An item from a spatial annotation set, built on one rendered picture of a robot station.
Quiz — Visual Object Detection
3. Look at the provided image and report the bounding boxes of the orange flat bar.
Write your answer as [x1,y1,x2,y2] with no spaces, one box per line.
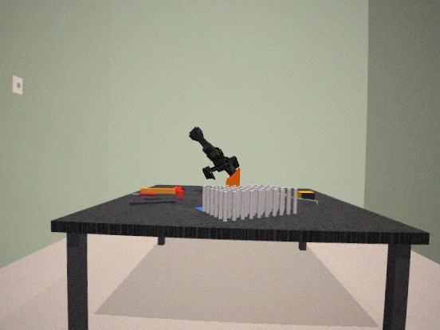
[141,188,175,194]

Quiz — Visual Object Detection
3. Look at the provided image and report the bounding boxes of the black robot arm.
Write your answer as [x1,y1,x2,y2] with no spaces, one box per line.
[189,127,237,176]

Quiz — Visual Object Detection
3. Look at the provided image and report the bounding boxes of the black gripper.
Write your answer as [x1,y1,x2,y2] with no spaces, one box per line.
[202,156,239,180]

